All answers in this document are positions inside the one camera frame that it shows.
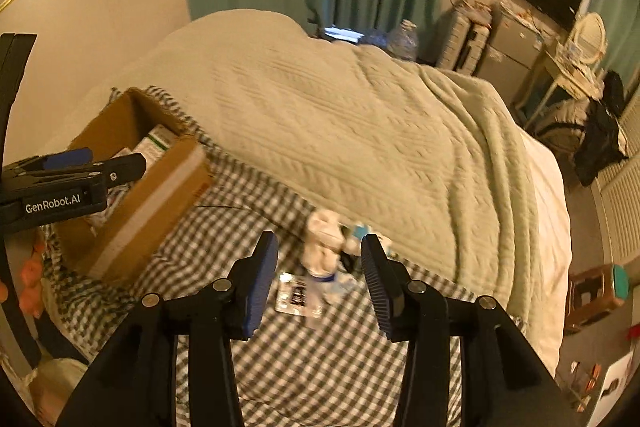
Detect cream dressing table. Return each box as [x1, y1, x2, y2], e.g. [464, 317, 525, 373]
[515, 39, 607, 110]

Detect cream knitted blanket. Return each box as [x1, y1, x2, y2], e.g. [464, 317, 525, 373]
[75, 9, 573, 378]

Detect grey white bag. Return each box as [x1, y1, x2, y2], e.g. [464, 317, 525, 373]
[530, 99, 587, 154]

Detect white slatted bench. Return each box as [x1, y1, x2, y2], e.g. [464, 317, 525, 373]
[590, 97, 640, 270]

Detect white plastic bag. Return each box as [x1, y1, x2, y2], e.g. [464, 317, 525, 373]
[27, 357, 92, 419]

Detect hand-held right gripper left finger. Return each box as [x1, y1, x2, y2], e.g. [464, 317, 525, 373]
[60, 231, 280, 427]

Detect green medicine box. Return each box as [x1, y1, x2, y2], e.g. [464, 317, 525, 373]
[132, 124, 182, 168]

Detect grey ribbed suitcase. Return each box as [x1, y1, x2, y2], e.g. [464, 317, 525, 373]
[437, 9, 488, 72]

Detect clear water bottle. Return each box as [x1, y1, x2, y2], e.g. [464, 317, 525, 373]
[390, 19, 420, 60]

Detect black clothes pile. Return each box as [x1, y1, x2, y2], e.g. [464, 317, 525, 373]
[572, 69, 630, 188]

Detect oval white framed mirror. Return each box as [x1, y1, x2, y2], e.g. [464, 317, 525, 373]
[567, 12, 607, 68]

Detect cardboard box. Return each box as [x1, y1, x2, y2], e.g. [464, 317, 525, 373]
[50, 87, 216, 289]

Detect wooden stool teal seat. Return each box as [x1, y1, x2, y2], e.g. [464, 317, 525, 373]
[565, 263, 633, 335]

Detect grey cabinet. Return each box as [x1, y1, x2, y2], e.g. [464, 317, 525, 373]
[475, 2, 545, 80]

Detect small items on floor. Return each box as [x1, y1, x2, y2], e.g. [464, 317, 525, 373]
[555, 359, 606, 414]

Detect white box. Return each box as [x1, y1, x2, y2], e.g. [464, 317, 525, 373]
[602, 349, 640, 427]

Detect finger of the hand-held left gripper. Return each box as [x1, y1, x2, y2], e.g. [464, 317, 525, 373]
[2, 148, 96, 175]
[75, 153, 147, 185]

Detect grey checkered cloth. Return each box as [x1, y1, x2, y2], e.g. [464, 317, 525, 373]
[40, 87, 506, 427]

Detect orange object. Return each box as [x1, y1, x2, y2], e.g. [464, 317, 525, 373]
[0, 252, 48, 320]

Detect clear packet blue print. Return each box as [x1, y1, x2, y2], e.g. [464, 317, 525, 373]
[307, 268, 360, 304]

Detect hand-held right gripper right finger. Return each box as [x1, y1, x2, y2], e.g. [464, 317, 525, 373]
[360, 234, 576, 427]

